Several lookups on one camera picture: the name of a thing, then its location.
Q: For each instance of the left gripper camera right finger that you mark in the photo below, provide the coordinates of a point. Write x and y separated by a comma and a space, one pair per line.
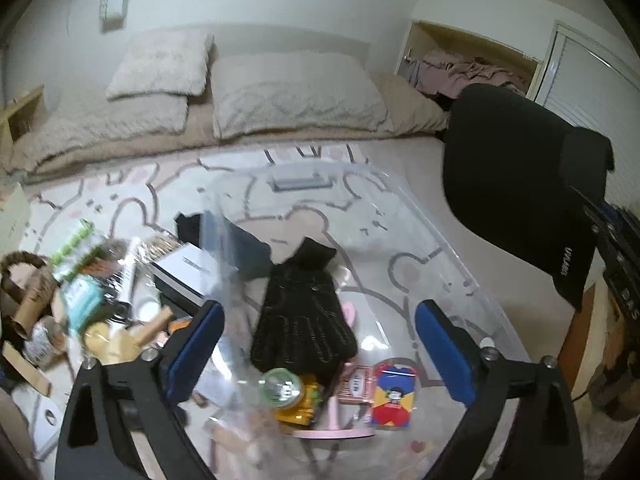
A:
543, 440

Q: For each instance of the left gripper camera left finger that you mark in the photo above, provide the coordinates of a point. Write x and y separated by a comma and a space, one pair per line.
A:
95, 442

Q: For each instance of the black knit glove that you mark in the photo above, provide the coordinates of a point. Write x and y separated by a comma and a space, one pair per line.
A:
301, 326

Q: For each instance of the yellow translucent plastic bag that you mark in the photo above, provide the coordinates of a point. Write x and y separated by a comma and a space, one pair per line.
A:
111, 348

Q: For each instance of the long wooden plank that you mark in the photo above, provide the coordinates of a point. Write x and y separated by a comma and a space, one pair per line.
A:
31, 374

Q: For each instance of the labelled plastic bottle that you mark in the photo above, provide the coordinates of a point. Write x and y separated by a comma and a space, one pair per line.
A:
47, 343

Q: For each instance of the white round jar lid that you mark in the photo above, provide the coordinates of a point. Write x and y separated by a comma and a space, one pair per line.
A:
146, 309

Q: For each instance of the small wooden block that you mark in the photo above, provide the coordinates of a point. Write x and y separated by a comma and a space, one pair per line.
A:
149, 330

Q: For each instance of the white smartwatch with band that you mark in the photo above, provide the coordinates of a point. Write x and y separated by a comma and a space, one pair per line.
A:
126, 283

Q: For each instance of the red blue cartoon card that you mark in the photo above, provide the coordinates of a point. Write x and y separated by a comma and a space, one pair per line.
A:
393, 396

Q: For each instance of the teal wet wipes pack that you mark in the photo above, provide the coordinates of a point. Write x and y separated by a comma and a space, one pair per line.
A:
82, 297

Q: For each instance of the cardboard tube with twine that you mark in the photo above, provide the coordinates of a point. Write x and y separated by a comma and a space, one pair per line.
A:
30, 304

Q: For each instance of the white black Chanel box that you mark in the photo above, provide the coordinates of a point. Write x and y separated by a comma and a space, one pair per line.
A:
187, 277

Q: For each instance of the brown braided headband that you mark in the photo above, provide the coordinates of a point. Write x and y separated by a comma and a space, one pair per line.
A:
40, 272

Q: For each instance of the pink card box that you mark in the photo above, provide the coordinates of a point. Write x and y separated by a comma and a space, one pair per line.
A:
356, 384

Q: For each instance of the glass ball yellow toy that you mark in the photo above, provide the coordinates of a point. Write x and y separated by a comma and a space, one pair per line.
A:
293, 400

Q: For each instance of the bag of gold clips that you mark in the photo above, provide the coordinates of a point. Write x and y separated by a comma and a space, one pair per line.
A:
157, 246

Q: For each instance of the green dotted snack packet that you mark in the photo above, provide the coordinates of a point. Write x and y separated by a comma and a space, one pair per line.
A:
79, 249

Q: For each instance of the black fabric pouch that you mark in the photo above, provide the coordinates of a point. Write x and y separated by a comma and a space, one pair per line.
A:
188, 229

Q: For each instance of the clear plastic storage bin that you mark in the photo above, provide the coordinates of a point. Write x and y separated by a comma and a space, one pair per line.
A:
389, 257

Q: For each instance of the folded beige blanket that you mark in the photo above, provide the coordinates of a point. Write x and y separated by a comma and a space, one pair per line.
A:
91, 121

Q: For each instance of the wooden low shelf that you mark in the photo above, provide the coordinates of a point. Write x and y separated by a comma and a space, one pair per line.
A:
20, 116

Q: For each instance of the tan mattress pad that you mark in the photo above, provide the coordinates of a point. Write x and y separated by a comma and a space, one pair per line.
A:
410, 113

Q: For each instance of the white louvred closet door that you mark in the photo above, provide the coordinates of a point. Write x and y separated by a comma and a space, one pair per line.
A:
590, 87

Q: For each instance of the fluffy beige pillow right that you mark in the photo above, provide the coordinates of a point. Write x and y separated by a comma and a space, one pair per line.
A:
294, 91

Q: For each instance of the fluffy beige pillow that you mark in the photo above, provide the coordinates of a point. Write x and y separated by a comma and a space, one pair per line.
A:
294, 91
166, 60

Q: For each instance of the pile of pink clothes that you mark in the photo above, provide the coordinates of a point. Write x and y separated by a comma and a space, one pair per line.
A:
441, 73

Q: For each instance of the fluffy beige pillow left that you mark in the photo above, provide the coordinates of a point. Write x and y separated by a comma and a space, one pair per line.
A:
166, 60

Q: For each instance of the white box of bracelets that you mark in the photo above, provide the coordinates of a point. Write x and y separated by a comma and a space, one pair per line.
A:
14, 216

